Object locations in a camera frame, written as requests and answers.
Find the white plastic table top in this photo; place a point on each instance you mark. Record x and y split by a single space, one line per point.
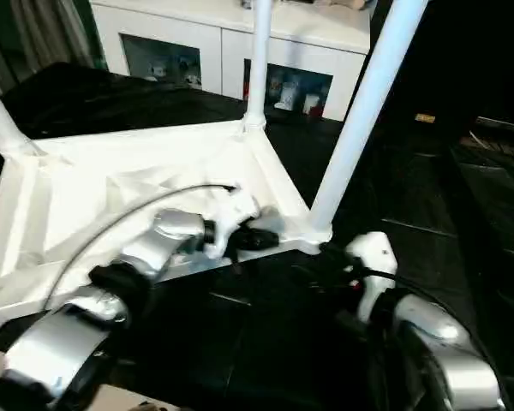
111 171

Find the white plastic table leg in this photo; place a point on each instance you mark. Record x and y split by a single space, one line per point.
364 107
0 115
259 60

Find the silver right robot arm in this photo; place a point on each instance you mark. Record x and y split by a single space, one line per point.
437 334

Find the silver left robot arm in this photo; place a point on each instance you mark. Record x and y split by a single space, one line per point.
163 240

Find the black shiny mat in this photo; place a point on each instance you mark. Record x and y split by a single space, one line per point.
282 342

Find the small white cup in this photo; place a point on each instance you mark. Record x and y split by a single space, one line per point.
312 102

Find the white printed mug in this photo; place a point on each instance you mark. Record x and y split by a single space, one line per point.
287 94

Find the small beige label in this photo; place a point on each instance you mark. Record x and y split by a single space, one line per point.
425 118

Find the long black bar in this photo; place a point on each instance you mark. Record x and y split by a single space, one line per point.
503 123

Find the white sideboard cabinet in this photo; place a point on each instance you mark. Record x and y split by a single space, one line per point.
175 25

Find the beige teddy bear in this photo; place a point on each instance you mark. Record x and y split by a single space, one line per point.
347 3

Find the beige curtain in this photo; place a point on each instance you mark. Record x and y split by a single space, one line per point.
47 34

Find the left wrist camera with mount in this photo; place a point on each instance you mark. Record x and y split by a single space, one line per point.
231 214

